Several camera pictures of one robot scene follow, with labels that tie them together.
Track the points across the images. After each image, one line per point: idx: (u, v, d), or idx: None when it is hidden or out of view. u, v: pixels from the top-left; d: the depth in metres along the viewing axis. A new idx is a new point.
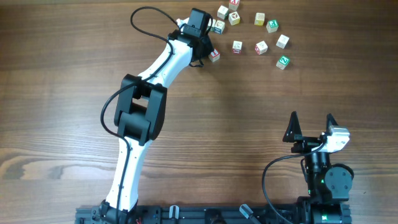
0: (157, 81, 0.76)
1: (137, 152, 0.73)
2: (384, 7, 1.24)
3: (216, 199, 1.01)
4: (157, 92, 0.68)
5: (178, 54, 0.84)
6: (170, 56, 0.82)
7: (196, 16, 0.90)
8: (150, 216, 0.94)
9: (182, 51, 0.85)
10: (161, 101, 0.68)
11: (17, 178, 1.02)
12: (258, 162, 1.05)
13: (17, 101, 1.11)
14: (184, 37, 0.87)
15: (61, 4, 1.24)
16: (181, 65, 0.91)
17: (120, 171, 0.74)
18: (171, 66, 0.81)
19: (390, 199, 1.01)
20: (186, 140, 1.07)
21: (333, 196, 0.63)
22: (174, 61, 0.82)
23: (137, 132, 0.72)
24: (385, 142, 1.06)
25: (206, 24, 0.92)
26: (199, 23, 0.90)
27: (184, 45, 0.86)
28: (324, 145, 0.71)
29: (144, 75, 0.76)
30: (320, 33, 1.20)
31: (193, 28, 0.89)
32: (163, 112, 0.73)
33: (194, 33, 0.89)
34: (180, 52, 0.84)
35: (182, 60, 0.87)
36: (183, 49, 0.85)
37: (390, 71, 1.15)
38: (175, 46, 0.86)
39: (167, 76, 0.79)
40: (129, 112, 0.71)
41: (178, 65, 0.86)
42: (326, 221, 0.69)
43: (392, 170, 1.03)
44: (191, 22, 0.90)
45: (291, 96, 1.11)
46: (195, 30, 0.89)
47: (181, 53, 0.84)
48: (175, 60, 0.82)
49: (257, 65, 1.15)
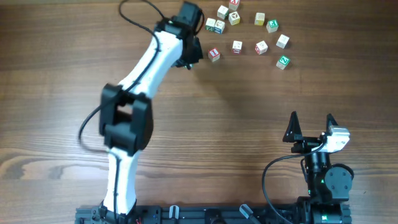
0: (141, 88, 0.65)
1: (126, 162, 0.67)
2: (384, 7, 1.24)
3: (216, 200, 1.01)
4: (140, 103, 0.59)
5: (165, 50, 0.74)
6: (155, 55, 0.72)
7: (188, 8, 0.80)
8: (150, 216, 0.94)
9: (170, 46, 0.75)
10: (145, 113, 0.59)
11: (17, 179, 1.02)
12: (258, 163, 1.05)
13: (17, 101, 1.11)
14: (172, 28, 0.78)
15: (61, 4, 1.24)
16: (172, 61, 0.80)
17: (112, 179, 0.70)
18: (158, 66, 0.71)
19: (390, 199, 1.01)
20: (186, 140, 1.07)
21: (333, 197, 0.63)
22: (161, 60, 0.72)
23: (123, 144, 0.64)
24: (385, 141, 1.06)
25: (198, 20, 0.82)
26: (191, 17, 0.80)
27: (173, 39, 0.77)
28: (324, 144, 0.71)
29: (126, 82, 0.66)
30: (320, 33, 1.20)
31: (184, 20, 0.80)
32: (152, 119, 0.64)
33: (184, 25, 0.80)
34: (167, 48, 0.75)
35: (170, 57, 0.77)
36: (170, 45, 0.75)
37: (390, 71, 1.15)
38: (161, 42, 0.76)
39: (153, 79, 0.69)
40: (112, 124, 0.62)
41: (166, 63, 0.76)
42: (326, 221, 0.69)
43: (392, 170, 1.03)
44: (181, 12, 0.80)
45: (291, 96, 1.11)
46: (186, 22, 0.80)
47: (169, 50, 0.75)
48: (162, 58, 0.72)
49: (257, 65, 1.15)
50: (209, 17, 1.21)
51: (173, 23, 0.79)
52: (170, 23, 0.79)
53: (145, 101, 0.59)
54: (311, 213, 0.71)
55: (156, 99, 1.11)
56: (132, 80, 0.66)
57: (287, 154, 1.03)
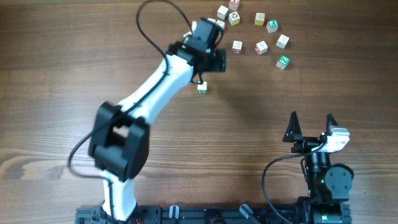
0: (140, 112, 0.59)
1: (119, 184, 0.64)
2: (384, 7, 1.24)
3: (216, 200, 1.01)
4: (136, 129, 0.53)
5: (173, 75, 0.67)
6: (162, 78, 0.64)
7: (204, 28, 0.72)
8: (150, 216, 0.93)
9: (180, 71, 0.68)
10: (141, 140, 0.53)
11: (17, 178, 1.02)
12: (258, 162, 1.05)
13: (17, 101, 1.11)
14: (185, 50, 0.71)
15: (61, 4, 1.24)
16: (176, 88, 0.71)
17: (107, 193, 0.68)
18: (162, 91, 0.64)
19: (390, 199, 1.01)
20: (186, 140, 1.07)
21: (333, 196, 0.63)
22: (167, 84, 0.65)
23: (112, 171, 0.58)
24: (385, 141, 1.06)
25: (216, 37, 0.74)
26: (207, 37, 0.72)
27: (183, 63, 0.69)
28: (324, 145, 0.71)
29: (126, 102, 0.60)
30: (320, 33, 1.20)
31: (199, 41, 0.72)
32: (147, 150, 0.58)
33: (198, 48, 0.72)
34: (176, 73, 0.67)
35: (180, 84, 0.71)
36: (179, 70, 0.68)
37: (390, 71, 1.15)
38: (171, 64, 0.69)
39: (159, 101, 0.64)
40: (105, 147, 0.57)
41: (173, 89, 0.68)
42: (326, 221, 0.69)
43: (392, 169, 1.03)
44: (197, 32, 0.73)
45: (291, 96, 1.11)
46: (201, 43, 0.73)
47: (178, 74, 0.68)
48: (169, 84, 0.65)
49: (257, 65, 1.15)
50: (209, 17, 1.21)
51: (186, 46, 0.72)
52: (183, 45, 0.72)
53: (143, 124, 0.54)
54: (310, 213, 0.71)
55: None
56: (132, 102, 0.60)
57: (288, 154, 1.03)
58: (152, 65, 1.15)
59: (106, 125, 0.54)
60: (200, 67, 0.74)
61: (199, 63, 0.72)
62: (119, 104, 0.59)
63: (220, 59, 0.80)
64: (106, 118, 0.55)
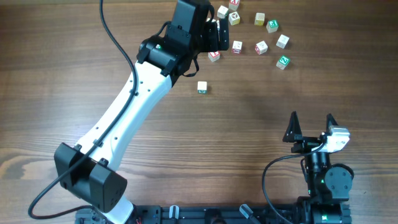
0: (102, 152, 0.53)
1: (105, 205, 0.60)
2: (384, 7, 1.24)
3: (216, 200, 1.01)
4: (96, 173, 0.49)
5: (143, 95, 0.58)
6: (129, 103, 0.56)
7: (183, 14, 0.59)
8: (150, 216, 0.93)
9: (150, 88, 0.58)
10: (103, 186, 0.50)
11: (17, 178, 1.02)
12: (258, 162, 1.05)
13: (17, 101, 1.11)
14: (161, 51, 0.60)
15: (61, 4, 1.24)
16: (156, 102, 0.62)
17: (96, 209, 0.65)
18: (130, 118, 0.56)
19: (391, 199, 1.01)
20: (186, 140, 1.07)
21: (333, 196, 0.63)
22: (135, 109, 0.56)
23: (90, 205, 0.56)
24: (385, 141, 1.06)
25: (199, 23, 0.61)
26: (189, 24, 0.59)
27: (155, 76, 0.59)
28: (324, 144, 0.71)
29: (87, 141, 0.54)
30: (321, 33, 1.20)
31: (181, 32, 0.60)
32: (119, 185, 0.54)
33: (181, 41, 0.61)
34: (147, 91, 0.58)
35: (155, 97, 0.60)
36: (150, 87, 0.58)
37: (390, 71, 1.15)
38: (140, 79, 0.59)
39: (128, 132, 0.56)
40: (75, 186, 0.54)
41: (145, 110, 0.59)
42: (326, 221, 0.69)
43: (392, 169, 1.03)
44: (176, 20, 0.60)
45: (291, 96, 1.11)
46: (183, 34, 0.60)
47: (148, 93, 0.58)
48: (137, 108, 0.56)
49: (257, 65, 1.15)
50: None
51: (163, 45, 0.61)
52: (157, 46, 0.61)
53: (104, 171, 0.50)
54: (310, 213, 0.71)
55: None
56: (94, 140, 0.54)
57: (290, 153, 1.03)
58: None
59: (64, 176, 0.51)
60: (186, 63, 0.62)
61: (183, 64, 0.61)
62: (79, 144, 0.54)
63: (216, 42, 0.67)
64: (66, 165, 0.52)
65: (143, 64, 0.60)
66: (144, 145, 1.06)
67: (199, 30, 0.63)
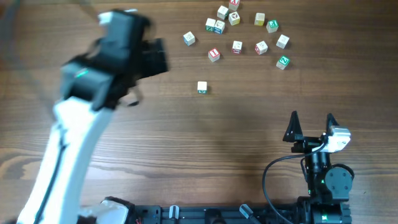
0: None
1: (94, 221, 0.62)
2: (384, 7, 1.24)
3: (216, 200, 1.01)
4: None
5: (75, 144, 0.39)
6: (56, 165, 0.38)
7: (117, 24, 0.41)
8: (150, 216, 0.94)
9: (82, 132, 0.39)
10: None
11: (17, 178, 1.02)
12: (258, 163, 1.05)
13: (17, 101, 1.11)
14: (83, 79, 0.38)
15: (61, 4, 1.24)
16: (96, 137, 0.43)
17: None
18: (63, 185, 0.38)
19: (390, 199, 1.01)
20: (186, 140, 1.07)
21: (333, 197, 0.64)
22: (68, 169, 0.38)
23: None
24: (385, 142, 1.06)
25: (141, 38, 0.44)
26: (125, 38, 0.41)
27: (84, 113, 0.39)
28: (326, 146, 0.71)
29: None
30: (320, 33, 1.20)
31: (113, 47, 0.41)
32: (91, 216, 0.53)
33: (112, 59, 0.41)
34: (79, 138, 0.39)
35: (93, 138, 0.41)
36: (81, 129, 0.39)
37: (390, 71, 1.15)
38: (66, 126, 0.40)
39: (68, 201, 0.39)
40: None
41: (84, 158, 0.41)
42: (326, 221, 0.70)
43: (392, 169, 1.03)
44: (109, 33, 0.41)
45: (291, 96, 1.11)
46: (115, 50, 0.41)
47: (81, 139, 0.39)
48: (71, 168, 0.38)
49: (257, 65, 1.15)
50: (209, 17, 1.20)
51: (89, 68, 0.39)
52: (78, 72, 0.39)
53: None
54: (310, 213, 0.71)
55: (157, 99, 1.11)
56: None
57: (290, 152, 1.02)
58: None
59: None
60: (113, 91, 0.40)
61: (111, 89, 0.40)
62: None
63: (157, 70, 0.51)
64: None
65: (65, 101, 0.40)
66: (144, 145, 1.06)
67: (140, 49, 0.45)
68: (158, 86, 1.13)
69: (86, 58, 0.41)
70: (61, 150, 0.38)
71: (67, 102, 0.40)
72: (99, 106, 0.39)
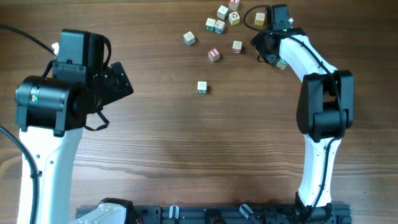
0: None
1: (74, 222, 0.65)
2: (385, 7, 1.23)
3: (216, 200, 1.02)
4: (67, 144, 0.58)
5: (47, 169, 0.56)
6: (34, 191, 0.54)
7: (73, 46, 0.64)
8: (150, 216, 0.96)
9: (52, 158, 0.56)
10: None
11: (17, 178, 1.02)
12: (258, 162, 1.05)
13: None
14: (48, 102, 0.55)
15: (61, 4, 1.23)
16: (71, 155, 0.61)
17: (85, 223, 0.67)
18: (48, 195, 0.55)
19: (390, 199, 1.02)
20: (186, 140, 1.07)
21: (276, 9, 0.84)
22: (48, 185, 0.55)
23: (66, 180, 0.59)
24: (385, 141, 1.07)
25: (87, 49, 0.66)
26: (79, 56, 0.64)
27: (48, 143, 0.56)
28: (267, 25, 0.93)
29: None
30: (321, 33, 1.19)
31: (71, 65, 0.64)
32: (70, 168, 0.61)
33: (61, 81, 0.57)
34: (50, 165, 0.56)
35: (64, 162, 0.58)
36: (52, 155, 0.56)
37: (390, 71, 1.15)
38: (36, 156, 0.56)
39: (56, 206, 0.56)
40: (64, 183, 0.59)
41: (59, 175, 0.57)
42: (286, 33, 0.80)
43: (391, 170, 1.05)
44: (68, 55, 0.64)
45: (291, 96, 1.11)
46: (76, 68, 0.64)
47: (51, 162, 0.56)
48: (53, 179, 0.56)
49: (257, 65, 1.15)
50: (209, 17, 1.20)
51: (38, 95, 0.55)
52: (33, 94, 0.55)
53: None
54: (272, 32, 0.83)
55: (157, 99, 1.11)
56: None
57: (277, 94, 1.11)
58: (152, 65, 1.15)
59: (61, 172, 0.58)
60: (76, 108, 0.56)
61: (76, 105, 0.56)
62: None
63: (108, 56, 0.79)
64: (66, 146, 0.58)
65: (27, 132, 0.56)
66: (144, 145, 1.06)
67: (84, 56, 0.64)
68: (158, 86, 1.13)
69: (38, 79, 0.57)
70: (35, 178, 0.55)
71: (30, 134, 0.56)
72: (62, 131, 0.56)
